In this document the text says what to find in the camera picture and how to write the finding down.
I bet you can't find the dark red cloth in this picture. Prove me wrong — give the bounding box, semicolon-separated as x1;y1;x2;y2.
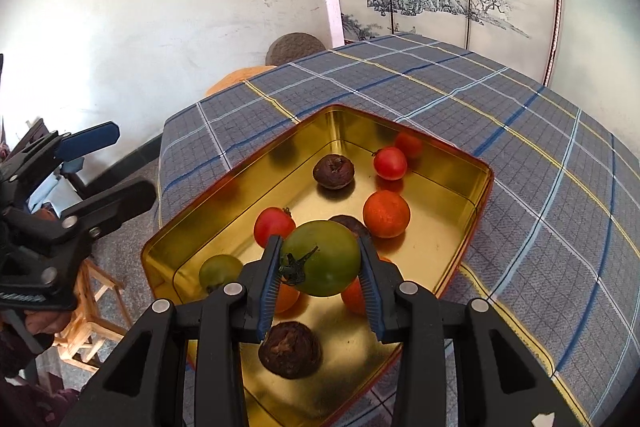
0;377;81;427

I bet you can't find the round orange cushion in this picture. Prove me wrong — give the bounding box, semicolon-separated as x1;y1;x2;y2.
205;65;278;98

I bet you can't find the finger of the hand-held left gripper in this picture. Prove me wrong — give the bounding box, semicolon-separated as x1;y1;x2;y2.
0;122;121;202
10;181;157;253

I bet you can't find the brown wrinkled passion fruit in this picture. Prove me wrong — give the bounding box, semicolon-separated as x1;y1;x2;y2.
313;154;356;188
327;215;372;240
258;321;323;379

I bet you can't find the orange mandarin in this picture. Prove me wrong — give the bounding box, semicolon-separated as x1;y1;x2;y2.
362;190;411;239

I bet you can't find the dark chair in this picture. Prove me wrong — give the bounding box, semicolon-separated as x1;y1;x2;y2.
60;159;93;198

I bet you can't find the red tomato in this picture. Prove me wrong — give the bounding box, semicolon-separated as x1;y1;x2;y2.
253;207;297;248
372;146;408;181

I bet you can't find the wooden stool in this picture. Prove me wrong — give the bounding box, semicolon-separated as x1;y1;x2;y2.
52;257;133;373

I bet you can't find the red and gold tin box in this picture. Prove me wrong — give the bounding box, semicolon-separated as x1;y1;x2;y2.
141;104;495;427

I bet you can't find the large green tomato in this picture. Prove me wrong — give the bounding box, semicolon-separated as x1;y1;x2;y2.
280;219;362;298

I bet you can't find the person's left hand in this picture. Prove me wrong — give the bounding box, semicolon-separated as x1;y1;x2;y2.
25;309;73;336

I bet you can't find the small green tomato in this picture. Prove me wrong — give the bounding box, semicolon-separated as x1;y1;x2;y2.
199;254;245;294

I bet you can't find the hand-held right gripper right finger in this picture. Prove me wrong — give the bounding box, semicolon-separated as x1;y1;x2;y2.
356;234;583;427

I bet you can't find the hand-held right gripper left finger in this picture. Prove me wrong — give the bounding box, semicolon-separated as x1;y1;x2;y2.
60;234;285;427

